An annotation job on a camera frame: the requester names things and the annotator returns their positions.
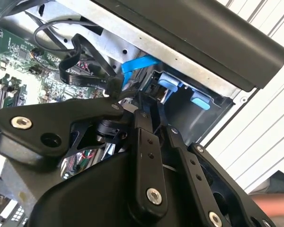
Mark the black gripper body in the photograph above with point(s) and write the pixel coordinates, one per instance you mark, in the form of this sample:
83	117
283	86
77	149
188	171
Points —
97	194

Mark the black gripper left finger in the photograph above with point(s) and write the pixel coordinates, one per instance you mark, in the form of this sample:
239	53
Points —
49	113

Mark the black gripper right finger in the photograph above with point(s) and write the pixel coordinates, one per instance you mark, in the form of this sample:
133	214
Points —
180	146

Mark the hard disk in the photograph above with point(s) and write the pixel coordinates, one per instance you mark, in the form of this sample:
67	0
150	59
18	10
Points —
168	81

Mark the person's bare hand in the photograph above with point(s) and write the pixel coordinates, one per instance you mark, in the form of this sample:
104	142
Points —
274	203

